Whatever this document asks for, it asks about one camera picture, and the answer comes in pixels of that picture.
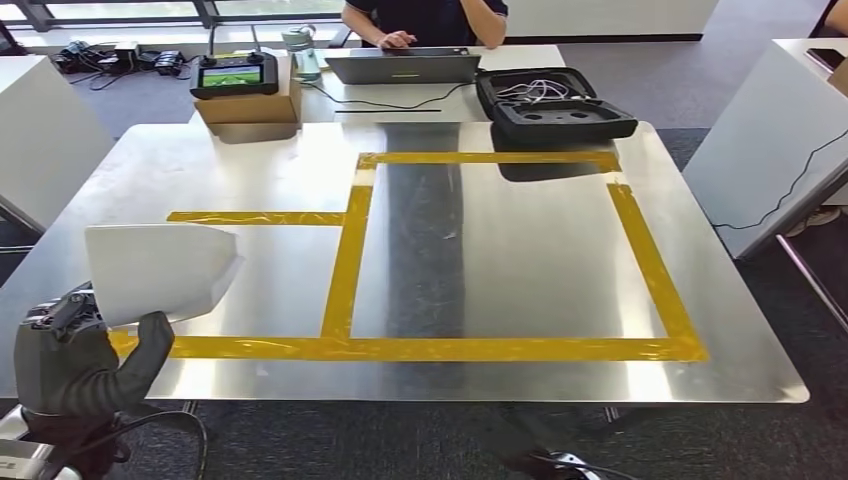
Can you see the grey laptop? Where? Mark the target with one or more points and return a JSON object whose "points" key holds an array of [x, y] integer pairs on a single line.
{"points": [[404, 69]]}

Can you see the black remote controller with screen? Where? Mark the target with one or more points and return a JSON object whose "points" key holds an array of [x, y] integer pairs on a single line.
{"points": [[232, 76]]}

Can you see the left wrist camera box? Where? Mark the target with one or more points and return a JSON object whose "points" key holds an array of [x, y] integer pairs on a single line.
{"points": [[20, 460]]}

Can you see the pale green water bottle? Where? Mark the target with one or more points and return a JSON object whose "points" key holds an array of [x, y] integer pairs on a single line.
{"points": [[305, 63]]}

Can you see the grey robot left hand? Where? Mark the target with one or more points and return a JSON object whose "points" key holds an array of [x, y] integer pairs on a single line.
{"points": [[66, 371]]}

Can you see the person's hand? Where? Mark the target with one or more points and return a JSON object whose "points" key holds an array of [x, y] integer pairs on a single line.
{"points": [[397, 40]]}

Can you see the dark window frame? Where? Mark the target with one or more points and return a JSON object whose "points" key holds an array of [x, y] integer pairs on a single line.
{"points": [[205, 10]]}

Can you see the white curved plastic part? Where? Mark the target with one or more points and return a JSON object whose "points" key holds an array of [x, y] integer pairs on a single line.
{"points": [[159, 272]]}

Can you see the steel table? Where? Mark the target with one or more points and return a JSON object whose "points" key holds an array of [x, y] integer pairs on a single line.
{"points": [[530, 265], [16, 250]]}

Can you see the person's forearm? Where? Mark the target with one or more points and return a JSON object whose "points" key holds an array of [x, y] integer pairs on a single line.
{"points": [[364, 25], [487, 26]]}

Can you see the black foam-lined case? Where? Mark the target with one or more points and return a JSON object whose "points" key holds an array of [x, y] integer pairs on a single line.
{"points": [[563, 126]]}

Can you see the steel table frame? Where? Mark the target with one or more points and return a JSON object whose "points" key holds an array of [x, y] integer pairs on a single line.
{"points": [[809, 281]]}

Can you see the cardboard box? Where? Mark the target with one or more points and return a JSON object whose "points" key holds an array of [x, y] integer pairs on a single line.
{"points": [[841, 79], [252, 109]]}

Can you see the black smartphone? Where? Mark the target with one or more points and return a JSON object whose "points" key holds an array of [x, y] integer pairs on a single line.
{"points": [[828, 60]]}

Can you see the yellow table tape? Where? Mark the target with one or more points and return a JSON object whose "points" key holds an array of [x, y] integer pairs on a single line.
{"points": [[464, 349]]}

